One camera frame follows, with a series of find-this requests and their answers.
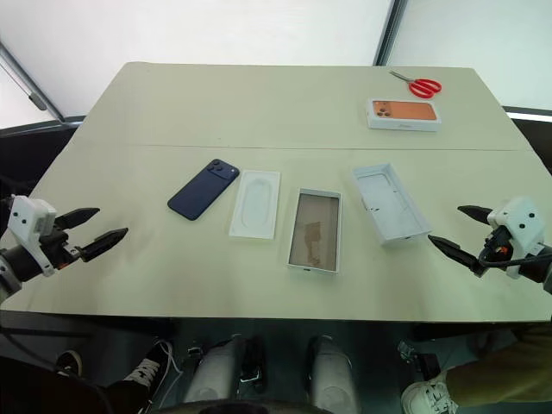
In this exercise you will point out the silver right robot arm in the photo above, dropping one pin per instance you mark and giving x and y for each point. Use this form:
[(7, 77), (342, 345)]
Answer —
[(541, 269)]

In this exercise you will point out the dark blue smartphone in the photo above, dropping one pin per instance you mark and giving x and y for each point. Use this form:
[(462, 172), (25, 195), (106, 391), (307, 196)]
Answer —
[(200, 192)]

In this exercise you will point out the silver right robot leg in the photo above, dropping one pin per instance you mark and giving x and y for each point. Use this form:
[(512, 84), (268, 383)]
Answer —
[(330, 375)]

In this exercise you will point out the grey slanted frame bar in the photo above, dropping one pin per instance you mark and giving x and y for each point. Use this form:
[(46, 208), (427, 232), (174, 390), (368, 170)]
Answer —
[(30, 86)]

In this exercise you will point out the white phone box base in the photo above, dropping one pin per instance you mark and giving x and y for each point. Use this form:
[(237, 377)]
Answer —
[(390, 202)]

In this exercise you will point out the white moulded insert tray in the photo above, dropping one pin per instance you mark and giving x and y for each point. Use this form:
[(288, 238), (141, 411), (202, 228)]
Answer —
[(255, 205)]

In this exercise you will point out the black and white sneaker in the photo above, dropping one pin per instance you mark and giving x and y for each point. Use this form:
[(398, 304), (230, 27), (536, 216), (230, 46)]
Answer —
[(144, 371)]

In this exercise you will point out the silver robot leg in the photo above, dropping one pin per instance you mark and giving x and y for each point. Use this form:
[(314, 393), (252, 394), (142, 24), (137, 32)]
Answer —
[(330, 375), (211, 375)]

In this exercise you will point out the dark furniture piece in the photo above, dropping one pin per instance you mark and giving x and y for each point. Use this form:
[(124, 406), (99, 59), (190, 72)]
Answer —
[(532, 133), (30, 142)]

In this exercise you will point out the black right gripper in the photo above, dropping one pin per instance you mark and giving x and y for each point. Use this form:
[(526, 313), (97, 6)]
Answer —
[(500, 246)]

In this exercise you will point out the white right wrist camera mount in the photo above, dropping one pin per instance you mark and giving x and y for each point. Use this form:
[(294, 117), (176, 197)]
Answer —
[(519, 220)]

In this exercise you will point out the silver left robot leg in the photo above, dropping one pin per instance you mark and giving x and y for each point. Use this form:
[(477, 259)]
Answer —
[(211, 375)]

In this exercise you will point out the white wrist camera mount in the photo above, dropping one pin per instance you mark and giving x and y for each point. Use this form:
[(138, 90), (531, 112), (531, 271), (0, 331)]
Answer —
[(26, 217), (519, 220)]

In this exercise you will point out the closed box with orange print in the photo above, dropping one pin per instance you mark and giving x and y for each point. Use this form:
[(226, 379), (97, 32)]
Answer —
[(403, 113)]

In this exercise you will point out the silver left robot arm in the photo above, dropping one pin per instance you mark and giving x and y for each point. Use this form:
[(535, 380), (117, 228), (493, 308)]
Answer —
[(17, 263)]

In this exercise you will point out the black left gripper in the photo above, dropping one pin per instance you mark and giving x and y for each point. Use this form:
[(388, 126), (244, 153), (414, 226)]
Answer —
[(58, 248)]

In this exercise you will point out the olive trouser leg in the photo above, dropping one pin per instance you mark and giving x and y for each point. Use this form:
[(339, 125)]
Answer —
[(500, 375)]

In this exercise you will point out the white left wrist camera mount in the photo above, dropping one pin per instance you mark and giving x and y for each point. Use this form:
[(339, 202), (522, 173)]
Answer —
[(26, 217)]

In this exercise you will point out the dark window frame post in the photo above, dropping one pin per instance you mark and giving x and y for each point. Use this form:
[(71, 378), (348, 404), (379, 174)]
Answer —
[(388, 32)]

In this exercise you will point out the black shoe with white mark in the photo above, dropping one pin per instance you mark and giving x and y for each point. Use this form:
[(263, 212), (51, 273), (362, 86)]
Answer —
[(69, 362)]

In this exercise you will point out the white phone box lid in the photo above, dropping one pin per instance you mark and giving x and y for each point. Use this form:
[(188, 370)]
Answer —
[(314, 230)]

